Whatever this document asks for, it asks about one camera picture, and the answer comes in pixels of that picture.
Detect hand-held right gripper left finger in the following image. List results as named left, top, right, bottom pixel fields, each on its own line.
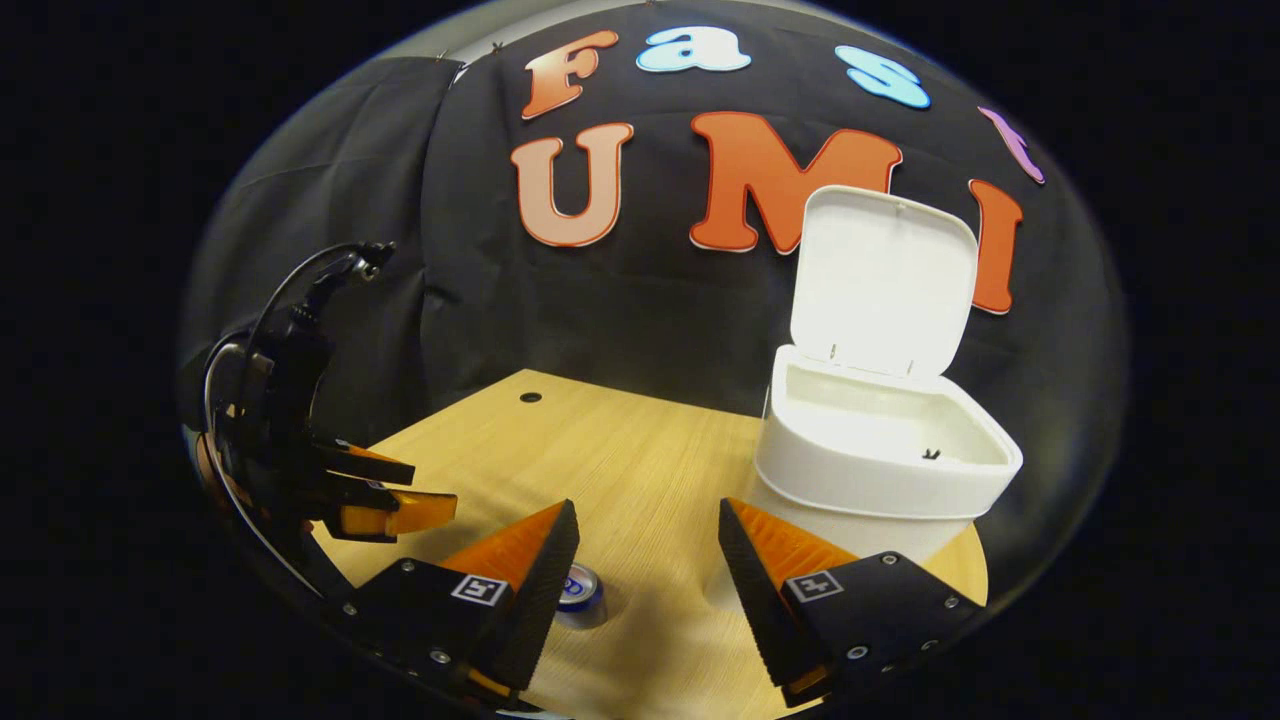
left=335, top=498, right=581, bottom=701

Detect blue pop can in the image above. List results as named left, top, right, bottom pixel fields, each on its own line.
left=557, top=562, right=607, bottom=629

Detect white desktop garbage bin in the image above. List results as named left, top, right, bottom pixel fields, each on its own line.
left=750, top=185, right=1024, bottom=566

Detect black backdrop cloth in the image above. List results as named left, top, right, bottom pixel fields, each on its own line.
left=180, top=0, right=1131, bottom=561

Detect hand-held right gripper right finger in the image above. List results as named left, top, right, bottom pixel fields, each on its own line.
left=717, top=497, right=986, bottom=709

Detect wooden desktop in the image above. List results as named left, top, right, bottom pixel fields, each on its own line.
left=310, top=368, right=991, bottom=720

